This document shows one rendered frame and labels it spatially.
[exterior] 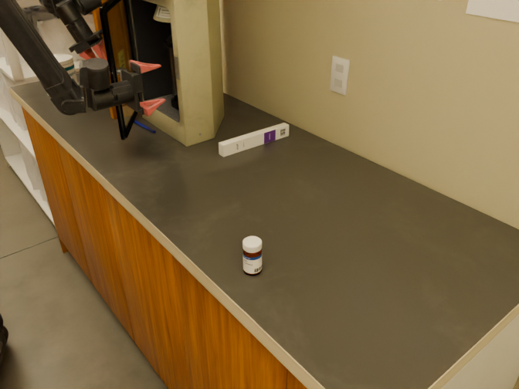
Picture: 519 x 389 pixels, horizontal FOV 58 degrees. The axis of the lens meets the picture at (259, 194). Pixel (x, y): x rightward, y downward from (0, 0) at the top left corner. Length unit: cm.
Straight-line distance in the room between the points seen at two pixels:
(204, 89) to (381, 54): 55
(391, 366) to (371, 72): 89
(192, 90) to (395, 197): 70
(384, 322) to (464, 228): 41
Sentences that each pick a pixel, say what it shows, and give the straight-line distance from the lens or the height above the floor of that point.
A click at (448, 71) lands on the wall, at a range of 133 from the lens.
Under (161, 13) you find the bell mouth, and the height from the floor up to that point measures 134.
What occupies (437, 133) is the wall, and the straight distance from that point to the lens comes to 139.
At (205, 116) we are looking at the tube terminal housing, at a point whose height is 103.
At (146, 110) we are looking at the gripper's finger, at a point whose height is 115.
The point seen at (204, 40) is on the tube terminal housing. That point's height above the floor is 127.
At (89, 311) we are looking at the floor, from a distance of 240.
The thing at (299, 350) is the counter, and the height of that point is 94.
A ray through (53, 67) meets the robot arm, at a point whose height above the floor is 130.
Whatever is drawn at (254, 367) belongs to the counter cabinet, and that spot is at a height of 75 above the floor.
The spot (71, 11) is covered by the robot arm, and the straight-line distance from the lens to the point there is 153.
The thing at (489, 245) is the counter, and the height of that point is 94.
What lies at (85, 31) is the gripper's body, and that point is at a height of 131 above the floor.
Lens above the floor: 162
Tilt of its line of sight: 32 degrees down
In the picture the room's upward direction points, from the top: straight up
